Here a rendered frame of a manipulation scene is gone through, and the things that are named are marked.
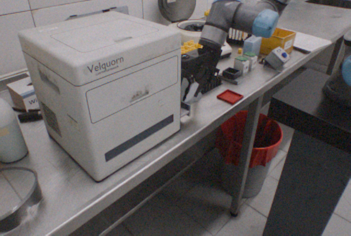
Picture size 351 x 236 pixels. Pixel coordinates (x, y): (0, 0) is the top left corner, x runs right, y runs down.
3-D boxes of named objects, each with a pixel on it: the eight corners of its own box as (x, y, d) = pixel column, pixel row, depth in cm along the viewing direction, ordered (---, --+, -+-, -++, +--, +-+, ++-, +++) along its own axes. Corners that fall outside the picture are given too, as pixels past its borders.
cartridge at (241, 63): (242, 76, 108) (244, 61, 105) (232, 73, 111) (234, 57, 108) (247, 73, 111) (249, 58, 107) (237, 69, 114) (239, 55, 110)
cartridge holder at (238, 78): (237, 84, 103) (238, 76, 101) (217, 77, 108) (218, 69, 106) (244, 79, 106) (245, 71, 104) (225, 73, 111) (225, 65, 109)
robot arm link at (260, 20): (285, 6, 76) (249, -3, 80) (275, 15, 68) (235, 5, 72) (277, 32, 81) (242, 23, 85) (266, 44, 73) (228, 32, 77)
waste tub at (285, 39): (278, 59, 123) (283, 38, 118) (253, 51, 132) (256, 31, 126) (292, 52, 131) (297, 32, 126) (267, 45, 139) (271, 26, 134)
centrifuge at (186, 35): (200, 66, 117) (202, 38, 110) (162, 46, 137) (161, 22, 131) (238, 54, 129) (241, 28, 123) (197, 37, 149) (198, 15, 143)
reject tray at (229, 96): (232, 104, 91) (232, 102, 90) (216, 97, 95) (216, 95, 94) (243, 97, 95) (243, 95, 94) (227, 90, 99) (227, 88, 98)
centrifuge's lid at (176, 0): (160, -24, 121) (151, -23, 127) (165, 32, 132) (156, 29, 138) (196, -27, 132) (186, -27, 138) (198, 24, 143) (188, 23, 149)
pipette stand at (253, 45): (252, 65, 118) (256, 43, 113) (238, 61, 121) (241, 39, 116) (261, 58, 125) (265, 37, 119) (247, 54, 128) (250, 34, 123)
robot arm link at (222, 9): (242, -8, 73) (214, -15, 76) (226, 30, 75) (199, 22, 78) (247, 1, 80) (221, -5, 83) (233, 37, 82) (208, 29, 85)
